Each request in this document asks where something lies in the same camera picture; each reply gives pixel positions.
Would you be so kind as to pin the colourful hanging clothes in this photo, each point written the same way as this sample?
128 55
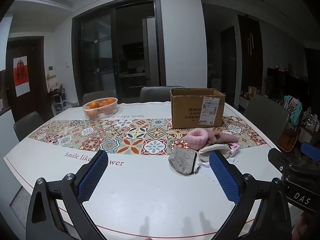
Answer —
293 112

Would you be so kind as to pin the brown cardboard box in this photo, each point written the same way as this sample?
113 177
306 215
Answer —
187 110

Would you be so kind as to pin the cream fabric pouch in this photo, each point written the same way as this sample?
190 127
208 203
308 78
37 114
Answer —
207 151

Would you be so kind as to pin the dark tall cabinet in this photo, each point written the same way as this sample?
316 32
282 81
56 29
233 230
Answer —
250 55

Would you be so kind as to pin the white intercom panel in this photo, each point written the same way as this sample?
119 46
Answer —
51 70

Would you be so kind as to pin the pink plastic fruit basket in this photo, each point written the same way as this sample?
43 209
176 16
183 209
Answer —
100 112

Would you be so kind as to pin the red and white wall poster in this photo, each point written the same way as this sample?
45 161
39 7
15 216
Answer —
21 76

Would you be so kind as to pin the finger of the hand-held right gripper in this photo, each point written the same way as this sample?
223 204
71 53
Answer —
311 151
282 158

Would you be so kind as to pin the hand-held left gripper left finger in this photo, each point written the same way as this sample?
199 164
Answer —
92 177

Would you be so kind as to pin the grey dining chair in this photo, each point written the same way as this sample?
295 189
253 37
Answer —
157 93
27 126
97 96
267 120

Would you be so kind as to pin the pink fluffy headband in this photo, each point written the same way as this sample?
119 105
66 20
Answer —
196 137

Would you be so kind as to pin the orange fruit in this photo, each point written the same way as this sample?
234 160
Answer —
109 101
90 105
100 103

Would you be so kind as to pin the dark framed sliding glass door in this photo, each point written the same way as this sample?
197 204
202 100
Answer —
100 55

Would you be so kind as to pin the grey fabric pouch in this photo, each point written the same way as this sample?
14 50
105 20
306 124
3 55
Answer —
181 160

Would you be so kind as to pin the white storage rack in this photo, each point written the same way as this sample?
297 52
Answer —
58 98

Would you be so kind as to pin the silver refrigerator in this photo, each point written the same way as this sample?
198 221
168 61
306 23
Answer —
151 52

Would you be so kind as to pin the dark low sideboard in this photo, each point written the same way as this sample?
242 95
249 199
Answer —
287 82

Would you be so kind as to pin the patterned tile print table runner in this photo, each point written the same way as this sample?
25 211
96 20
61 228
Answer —
140 132

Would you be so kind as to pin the person's right hand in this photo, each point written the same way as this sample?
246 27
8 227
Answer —
303 227

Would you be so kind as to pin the dark wooden door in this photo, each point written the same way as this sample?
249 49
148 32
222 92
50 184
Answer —
36 80

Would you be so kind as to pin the small pink box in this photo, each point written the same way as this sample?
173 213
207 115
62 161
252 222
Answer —
235 148

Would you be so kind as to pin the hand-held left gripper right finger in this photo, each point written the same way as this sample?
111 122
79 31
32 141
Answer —
223 177

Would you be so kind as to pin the brown wooden object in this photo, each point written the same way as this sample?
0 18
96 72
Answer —
288 140

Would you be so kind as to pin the pink fuzzy cloth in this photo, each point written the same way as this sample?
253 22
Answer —
220 137

